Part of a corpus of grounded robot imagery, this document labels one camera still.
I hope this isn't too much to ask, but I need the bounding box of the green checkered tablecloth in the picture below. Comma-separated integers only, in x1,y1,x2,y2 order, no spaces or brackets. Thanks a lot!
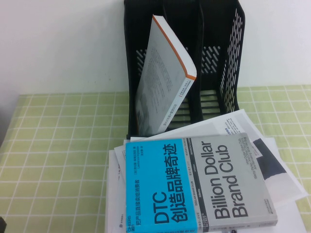
0,84,311,233

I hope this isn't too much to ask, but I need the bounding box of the blue grey DTC book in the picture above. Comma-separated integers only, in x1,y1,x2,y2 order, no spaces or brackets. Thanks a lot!
125,132,279,233

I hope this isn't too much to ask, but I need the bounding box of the white orange ROS book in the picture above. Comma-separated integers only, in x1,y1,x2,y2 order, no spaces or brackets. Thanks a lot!
134,14,197,134

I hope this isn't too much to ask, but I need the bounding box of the white book with small print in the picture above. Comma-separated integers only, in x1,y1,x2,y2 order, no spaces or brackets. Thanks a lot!
114,145,127,189

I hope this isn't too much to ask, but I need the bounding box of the black plastic book holder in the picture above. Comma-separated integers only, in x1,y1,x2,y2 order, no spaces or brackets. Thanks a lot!
122,0,246,140

